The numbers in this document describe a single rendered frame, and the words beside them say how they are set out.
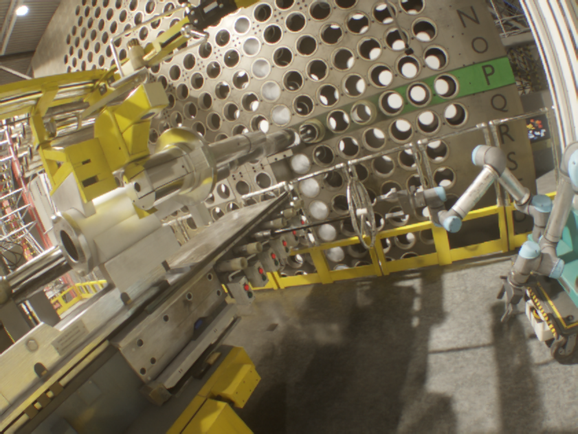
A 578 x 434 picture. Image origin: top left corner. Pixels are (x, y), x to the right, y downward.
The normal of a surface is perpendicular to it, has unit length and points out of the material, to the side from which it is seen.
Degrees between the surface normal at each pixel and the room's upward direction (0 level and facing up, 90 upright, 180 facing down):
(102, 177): 90
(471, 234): 90
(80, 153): 90
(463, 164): 90
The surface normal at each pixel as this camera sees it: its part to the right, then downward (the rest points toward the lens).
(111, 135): -0.40, 0.40
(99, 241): 0.64, -0.53
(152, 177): 0.84, -0.22
